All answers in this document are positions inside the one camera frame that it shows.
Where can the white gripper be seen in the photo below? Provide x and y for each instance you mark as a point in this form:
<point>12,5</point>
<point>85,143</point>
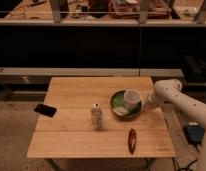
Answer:
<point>151,101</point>

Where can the green ceramic bowl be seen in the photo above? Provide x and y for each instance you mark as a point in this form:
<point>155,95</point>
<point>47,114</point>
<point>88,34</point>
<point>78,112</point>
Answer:
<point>117,100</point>

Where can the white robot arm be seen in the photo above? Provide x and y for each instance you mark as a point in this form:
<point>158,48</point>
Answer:
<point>170,91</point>

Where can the white paper cup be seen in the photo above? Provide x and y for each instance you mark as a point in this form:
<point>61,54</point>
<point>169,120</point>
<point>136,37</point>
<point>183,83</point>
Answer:
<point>131,98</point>

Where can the white crumpled napkin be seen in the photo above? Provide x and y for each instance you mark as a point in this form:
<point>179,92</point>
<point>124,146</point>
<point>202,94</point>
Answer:
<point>121,111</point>

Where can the dark blue floor box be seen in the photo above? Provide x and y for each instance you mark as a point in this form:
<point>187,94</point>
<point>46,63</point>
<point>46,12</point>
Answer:
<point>193,133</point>

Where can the wooden folding table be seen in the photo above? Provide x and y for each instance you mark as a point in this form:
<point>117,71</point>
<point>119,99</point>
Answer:
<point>70,133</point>

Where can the black smartphone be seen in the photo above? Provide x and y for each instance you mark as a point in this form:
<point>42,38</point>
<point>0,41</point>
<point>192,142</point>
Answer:
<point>45,110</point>

